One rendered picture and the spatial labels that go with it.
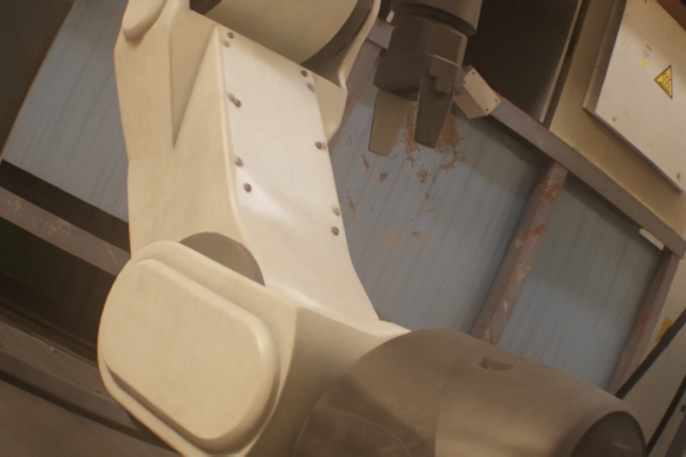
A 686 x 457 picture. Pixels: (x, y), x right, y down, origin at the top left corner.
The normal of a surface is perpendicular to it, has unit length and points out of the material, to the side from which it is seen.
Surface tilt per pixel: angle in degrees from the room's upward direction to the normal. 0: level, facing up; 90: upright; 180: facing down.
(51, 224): 90
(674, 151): 90
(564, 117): 90
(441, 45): 83
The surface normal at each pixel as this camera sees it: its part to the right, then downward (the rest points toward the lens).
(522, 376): 0.00, -0.96
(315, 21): 0.34, 0.59
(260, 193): 0.69, -0.52
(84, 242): 0.49, 0.19
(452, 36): 0.33, -0.02
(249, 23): 0.09, 0.81
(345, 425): -0.66, -0.44
